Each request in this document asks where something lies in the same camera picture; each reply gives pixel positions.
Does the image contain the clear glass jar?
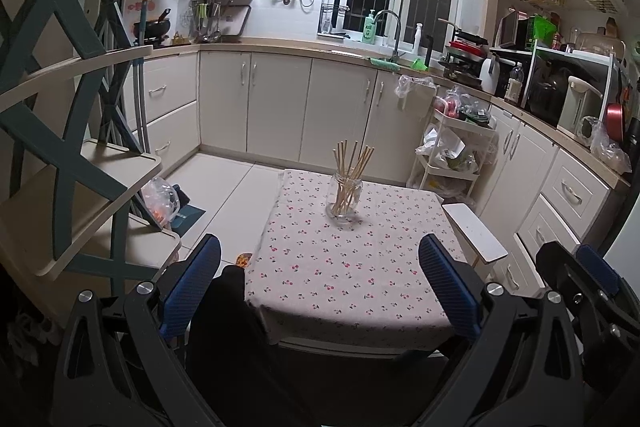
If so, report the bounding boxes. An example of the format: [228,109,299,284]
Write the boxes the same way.
[326,172,362,222]

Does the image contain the chrome kitchen faucet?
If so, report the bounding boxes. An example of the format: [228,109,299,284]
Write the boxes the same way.
[372,8,406,64]

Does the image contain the white step stool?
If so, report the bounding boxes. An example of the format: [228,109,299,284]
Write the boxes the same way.
[442,202,508,281]

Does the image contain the blue dustpan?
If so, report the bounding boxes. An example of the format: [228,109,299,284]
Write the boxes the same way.
[170,184,205,237]

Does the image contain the plastic bag with orange items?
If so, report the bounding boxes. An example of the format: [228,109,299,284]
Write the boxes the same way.
[141,176,181,228]

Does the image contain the cherry print tablecloth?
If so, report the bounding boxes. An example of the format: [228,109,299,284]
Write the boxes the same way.
[245,170,464,350]

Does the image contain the white rolling cart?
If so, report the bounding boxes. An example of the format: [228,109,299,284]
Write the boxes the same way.
[407,87,498,207]

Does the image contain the green wooden shelf unit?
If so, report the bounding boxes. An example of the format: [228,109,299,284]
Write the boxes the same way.
[1,0,180,313]

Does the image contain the crumpled clear plastic bag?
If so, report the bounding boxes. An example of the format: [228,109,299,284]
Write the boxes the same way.
[578,116,631,174]

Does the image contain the red frying pan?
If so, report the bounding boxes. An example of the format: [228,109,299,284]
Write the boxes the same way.
[604,103,625,143]

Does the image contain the hanging trash bag bin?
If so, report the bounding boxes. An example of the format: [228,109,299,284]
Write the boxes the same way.
[394,75,437,119]

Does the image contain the clear plastic bottle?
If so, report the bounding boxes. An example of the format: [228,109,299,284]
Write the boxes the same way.
[504,63,524,105]

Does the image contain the white electric kettle pot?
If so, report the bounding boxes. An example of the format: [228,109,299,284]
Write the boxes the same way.
[556,76,602,136]

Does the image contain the white plastic jug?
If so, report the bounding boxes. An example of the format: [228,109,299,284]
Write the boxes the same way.
[480,55,500,95]

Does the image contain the red lidded pan stack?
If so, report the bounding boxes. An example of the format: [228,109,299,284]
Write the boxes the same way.
[438,18,489,89]

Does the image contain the black rice cooker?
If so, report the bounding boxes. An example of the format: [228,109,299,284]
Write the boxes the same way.
[525,62,570,127]

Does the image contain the green cleaning cloth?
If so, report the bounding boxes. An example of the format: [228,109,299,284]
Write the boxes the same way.
[369,57,400,72]

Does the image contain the white spray bottle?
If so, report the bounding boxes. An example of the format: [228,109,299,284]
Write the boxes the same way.
[411,22,423,56]

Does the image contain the white counter shelf rack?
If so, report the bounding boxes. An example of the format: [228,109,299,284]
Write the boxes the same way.
[491,46,627,140]

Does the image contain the black wok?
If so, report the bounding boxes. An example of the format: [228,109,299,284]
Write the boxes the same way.
[134,8,171,48]

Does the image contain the black microwave oven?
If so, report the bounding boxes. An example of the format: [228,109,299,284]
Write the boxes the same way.
[497,10,535,51]

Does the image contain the green bag on shelf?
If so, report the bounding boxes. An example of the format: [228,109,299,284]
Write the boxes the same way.
[530,14,558,48]

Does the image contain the green soap bottle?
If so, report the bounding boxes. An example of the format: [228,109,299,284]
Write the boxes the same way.
[361,10,376,44]

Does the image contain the wall spice rack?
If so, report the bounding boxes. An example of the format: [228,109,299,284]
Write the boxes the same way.
[190,0,253,43]

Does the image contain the wire dish basket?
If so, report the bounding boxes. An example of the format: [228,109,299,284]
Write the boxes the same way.
[318,3,350,38]

